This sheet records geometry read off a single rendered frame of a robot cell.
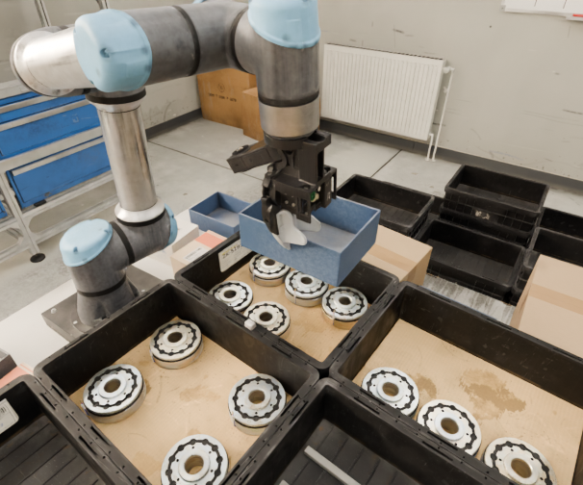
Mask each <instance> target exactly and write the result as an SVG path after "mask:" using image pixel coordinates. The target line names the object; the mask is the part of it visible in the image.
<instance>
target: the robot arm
mask: <svg viewBox="0 0 583 485"><path fill-rule="evenodd" d="M319 40H320V28H319V26H318V9H317V0H248V4H246V3H242V2H236V1H231V0H195V1H194V2H193V3H192V4H183V5H173V6H165V7H154V8H143V9H132V10H122V11H119V10H115V9H106V10H102V11H99V12H97V13H89V14H84V15H82V16H80V17H79V18H78V19H77V20H76V22H75V24H69V25H62V26H48V27H43V28H39V29H36V30H34V31H31V32H29V33H27V34H24V35H23V36H21V37H19V38H18V39H17V40H16V41H15V42H14V44H13V46H12V49H11V53H10V63H11V67H12V70H13V73H14V75H15V77H16V78H17V79H18V81H19V82H20V83H21V84H22V85H23V86H24V87H25V88H27V89H29V90H30V91H32V92H34V93H37V94H39V95H43V96H49V97H71V96H77V95H83V94H84V95H85V97H86V99H87V101H88V102H89V103H91V104H92V105H94V106H95V107H96V109H97V113H98V117H99V121H100V125H101V129H102V133H103V137H104V141H105V144H106V149H107V153H108V157H109V161H110V165H111V169H112V173H113V177H114V184H115V188H116V192H117V196H118V200H119V203H118V204H117V205H116V207H115V209H114V212H115V216H116V219H115V220H113V221H110V222H108V221H106V220H105V219H100V218H96V219H94V220H86V221H83V222H81V223H79V224H77V225H75V226H73V227H72V228H70V229H69V230H68V231H67V232H66V233H65V234H64V235H63V237H62V239H61V241H60V250H61V252H62V255H63V262H64V263H65V264H66V266H67V269H68V271H69V274H70V276H71V278H72V281H73V283H74V286H75V288H76V290H77V293H78V295H77V312H78V316H79V318H80V320H81V322H82V323H83V324H85V325H87V326H90V327H93V326H95V325H96V324H98V323H99V322H101V321H102V320H104V319H106V318H107V317H109V316H110V315H112V314H113V313H115V312H116V311H118V310H119V309H121V308H122V307H124V306H125V305H127V304H128V303H130V302H131V301H133V300H134V299H136V298H138V297H139V296H140V294H139V290H138V288H137V287H136V286H135V285H134V284H133V283H132V281H131V280H130V279H129V278H128V277H127V275H126V272H125V269H124V268H126V267H128V266H130V265H132V264H133V263H136V262H138V261H140V260H142V259H144V258H146V257H148V256H150V255H152V254H154V253H156V252H158V251H162V250H164V249H165V248H167V247H168V246H170V245H172V244H173V243H174V242H175V240H176V238H177V235H178V226H177V221H176V218H174V214H173V212H172V210H171V209H170V208H169V206H168V205H166V204H165V203H164V202H163V201H162V199H160V198H159V197H157V195H156V190H155V185H154V179H153V173H152V167H151V163H150V157H149V151H148V145H147V140H146V135H145V129H144V124H143V118H142V112H141V106H140V103H141V101H142V100H143V99H144V98H145V97H146V89H145V86H149V85H153V84H158V83H161V82H166V81H170V80H175V79H179V78H184V77H189V76H193V75H198V74H203V73H207V72H212V71H217V70H221V69H225V68H234V69H236V70H239V71H242V72H246V73H249V74H253V75H256V82H257V91H258V101H259V111H260V120H261V127H262V129H263V130H264V139H263V140H261V141H258V142H255V143H253V144H250V145H248V144H246V145H244V146H241V147H239V148H238V149H237V150H235V151H234V152H233V153H232V156H230V158H228V159H227V160H226V161H227V163H228V164H229V166H230V168H232V170H233V172H234V173H239V172H246V171H247V170H250V169H252V168H254V167H257V166H263V165H266V164H269V163H272V164H270V165H269V166H267V168H266V169H267V173H265V178H264V180H263V184H262V186H263V189H262V195H263V196H262V197H261V200H262V216H263V220H264V223H265V224H266V227H267V228H268V230H269V232H270V233H272V235H273V237H274V238H275V239H276V241H277V242H279V243H280V244H281V245H282V246H283V247H285V248H287V249H288V250H290V249H291V243H295V244H300V245H305V244H306V243H307V239H306V237H305V235H304V234H302V233H301V232H300V231H299V230H303V231H313V232H318V231H319V230H320V228H321V225H320V222H319V221H318V220H317V219H316V218H315V217H314V216H312V215H311V212H312V211H316V210H317V209H318V208H320V207H322V208H326V207H327V206H328V205H329V204H330V203H331V198H333V199H335V200H336V199H337V168H336V167H333V166H328V165H325V164H324V148H326V147H327V146H328V145H329V144H331V134H330V133H326V132H323V131H319V130H318V125H319ZM332 177H334V191H332ZM280 206H281V208H280Z"/></svg>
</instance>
